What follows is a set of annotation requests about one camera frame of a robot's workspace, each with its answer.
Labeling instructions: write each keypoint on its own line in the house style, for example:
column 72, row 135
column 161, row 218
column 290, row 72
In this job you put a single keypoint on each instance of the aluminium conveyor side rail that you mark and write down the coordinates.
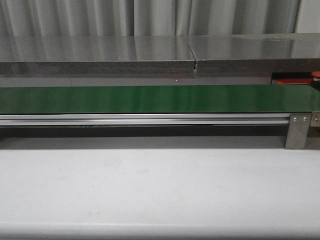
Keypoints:
column 144, row 119

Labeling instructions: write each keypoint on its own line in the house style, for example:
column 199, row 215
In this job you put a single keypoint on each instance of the green conveyor belt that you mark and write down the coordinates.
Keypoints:
column 276, row 98

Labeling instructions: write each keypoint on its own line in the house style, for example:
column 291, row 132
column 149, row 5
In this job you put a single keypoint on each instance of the steel conveyor support bracket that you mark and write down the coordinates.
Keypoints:
column 298, row 128

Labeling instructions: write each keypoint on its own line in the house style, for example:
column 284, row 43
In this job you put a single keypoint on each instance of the grey stone counter left slab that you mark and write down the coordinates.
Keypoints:
column 82, row 56

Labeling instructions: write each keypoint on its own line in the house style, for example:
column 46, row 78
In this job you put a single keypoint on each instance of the red plastic tray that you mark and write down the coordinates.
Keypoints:
column 298, row 81

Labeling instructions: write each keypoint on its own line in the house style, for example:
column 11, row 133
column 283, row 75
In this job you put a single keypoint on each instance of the grey pleated curtain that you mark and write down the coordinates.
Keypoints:
column 146, row 17

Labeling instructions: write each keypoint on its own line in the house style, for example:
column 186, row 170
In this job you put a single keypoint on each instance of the steel conveyor end plate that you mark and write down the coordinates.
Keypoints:
column 314, row 128

